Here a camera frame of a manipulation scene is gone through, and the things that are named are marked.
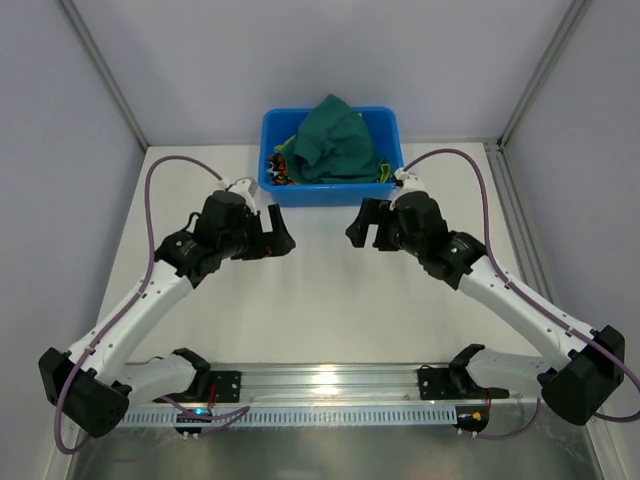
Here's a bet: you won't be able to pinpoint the dark green shorts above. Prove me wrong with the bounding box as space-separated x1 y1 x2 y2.
282 94 384 185

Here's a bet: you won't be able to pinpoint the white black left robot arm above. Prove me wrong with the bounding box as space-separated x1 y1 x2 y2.
38 190 296 438

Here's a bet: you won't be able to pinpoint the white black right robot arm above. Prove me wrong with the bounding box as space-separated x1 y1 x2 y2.
346 191 625 426

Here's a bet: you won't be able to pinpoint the lime green shorts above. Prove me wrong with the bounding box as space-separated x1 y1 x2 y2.
271 135 391 183

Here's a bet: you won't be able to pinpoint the orange black patterned shorts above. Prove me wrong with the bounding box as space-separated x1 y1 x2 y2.
267 153 294 186

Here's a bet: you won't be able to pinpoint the blue plastic bin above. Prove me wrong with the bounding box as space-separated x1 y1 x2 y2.
257 106 404 208

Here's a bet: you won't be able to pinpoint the left controller board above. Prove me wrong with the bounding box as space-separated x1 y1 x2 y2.
174 407 212 440

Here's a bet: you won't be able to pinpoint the controller board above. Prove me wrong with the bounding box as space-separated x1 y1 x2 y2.
453 406 490 438
174 407 212 440

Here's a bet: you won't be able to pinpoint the right controller board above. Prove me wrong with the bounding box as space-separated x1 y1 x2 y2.
453 406 490 438

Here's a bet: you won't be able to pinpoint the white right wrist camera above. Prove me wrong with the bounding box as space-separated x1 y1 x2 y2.
393 168 426 198

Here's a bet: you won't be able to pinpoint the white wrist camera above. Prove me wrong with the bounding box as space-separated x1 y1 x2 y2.
227 177 258 214
393 168 426 198

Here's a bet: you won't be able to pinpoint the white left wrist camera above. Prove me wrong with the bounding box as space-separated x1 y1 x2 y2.
227 177 258 214

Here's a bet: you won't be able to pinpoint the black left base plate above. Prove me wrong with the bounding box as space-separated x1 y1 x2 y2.
208 370 242 404

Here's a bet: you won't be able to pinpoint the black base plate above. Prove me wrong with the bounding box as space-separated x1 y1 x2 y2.
417 365 510 401
208 370 242 404

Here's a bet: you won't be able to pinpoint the right side aluminium rail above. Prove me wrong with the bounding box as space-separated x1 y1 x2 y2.
484 141 553 301

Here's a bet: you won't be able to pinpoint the aluminium mounting rail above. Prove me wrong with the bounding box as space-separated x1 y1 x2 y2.
119 362 551 404

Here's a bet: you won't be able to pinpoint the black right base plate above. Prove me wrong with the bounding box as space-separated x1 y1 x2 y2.
417 365 510 401

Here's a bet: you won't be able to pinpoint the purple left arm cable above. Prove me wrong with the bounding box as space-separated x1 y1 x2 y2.
53 154 251 455

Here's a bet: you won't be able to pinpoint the grey slotted cable duct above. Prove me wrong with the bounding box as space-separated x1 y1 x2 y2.
119 404 458 428

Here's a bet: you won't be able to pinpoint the left aluminium frame post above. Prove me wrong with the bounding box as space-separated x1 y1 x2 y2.
57 0 149 152

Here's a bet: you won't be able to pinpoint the aluminium frame post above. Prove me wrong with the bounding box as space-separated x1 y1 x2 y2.
497 0 592 150
57 0 149 152

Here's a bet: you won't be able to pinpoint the right aluminium frame post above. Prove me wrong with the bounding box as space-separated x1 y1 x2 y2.
497 0 592 150

